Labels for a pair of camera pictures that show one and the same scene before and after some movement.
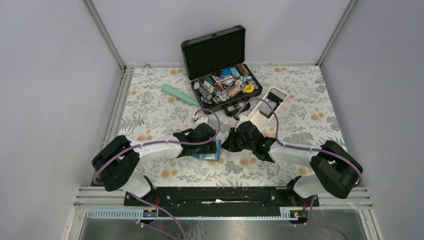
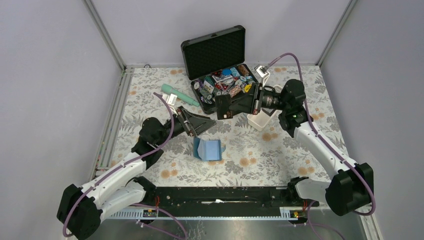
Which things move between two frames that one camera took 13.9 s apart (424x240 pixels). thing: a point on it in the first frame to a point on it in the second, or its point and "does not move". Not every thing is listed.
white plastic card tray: (262, 115) does not move
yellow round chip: (249, 88) does not move
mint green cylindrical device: (167, 88) does not move
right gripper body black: (237, 143) to (258, 100)
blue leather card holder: (210, 156) does not move
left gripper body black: (208, 148) to (180, 117)
